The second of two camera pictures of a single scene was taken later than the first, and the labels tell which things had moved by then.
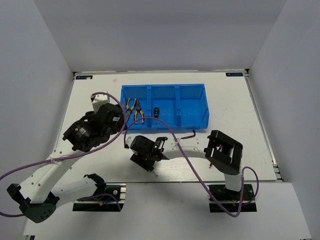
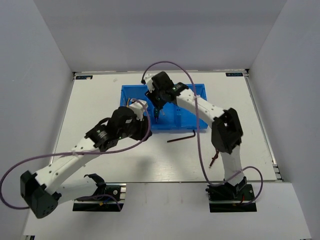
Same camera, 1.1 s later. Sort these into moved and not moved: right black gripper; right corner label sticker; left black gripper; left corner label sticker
Moved: left black gripper; right black gripper
Not moved: right corner label sticker; left corner label sticker
